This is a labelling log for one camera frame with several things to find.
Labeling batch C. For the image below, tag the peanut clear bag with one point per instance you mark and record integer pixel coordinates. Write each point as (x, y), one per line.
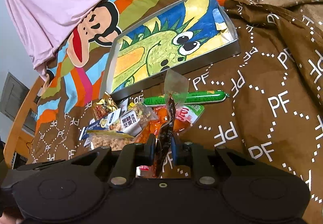
(115, 140)

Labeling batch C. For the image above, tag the mixed nuts clear bag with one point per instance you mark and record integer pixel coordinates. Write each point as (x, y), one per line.
(134, 120)

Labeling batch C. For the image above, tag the orange snack bag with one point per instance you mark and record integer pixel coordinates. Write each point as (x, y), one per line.
(153, 126)

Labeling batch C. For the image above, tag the grey wall cabinet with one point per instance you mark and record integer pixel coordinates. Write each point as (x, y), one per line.
(13, 94)

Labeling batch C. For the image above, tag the gold foil snack packet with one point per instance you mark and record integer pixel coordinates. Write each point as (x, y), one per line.
(104, 106)

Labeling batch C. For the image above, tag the white red-lettered snack pack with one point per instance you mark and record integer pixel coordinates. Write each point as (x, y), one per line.
(189, 113)

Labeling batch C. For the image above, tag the blue white snack bar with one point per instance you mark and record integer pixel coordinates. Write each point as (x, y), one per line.
(100, 124)

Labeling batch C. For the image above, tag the brown monkey print duvet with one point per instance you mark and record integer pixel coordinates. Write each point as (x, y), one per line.
(275, 84)

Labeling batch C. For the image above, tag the metal tray with dinosaur drawing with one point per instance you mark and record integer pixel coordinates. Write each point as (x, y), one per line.
(183, 36)

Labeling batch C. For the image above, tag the dark clear snack packet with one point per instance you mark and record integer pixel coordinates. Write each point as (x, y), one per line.
(175, 94)

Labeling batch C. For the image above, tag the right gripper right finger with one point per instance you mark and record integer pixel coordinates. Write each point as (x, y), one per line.
(196, 158)

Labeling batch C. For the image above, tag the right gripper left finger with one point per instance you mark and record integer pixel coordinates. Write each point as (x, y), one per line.
(132, 156)

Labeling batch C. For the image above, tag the green sausage stick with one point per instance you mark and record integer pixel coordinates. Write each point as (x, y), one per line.
(199, 97)

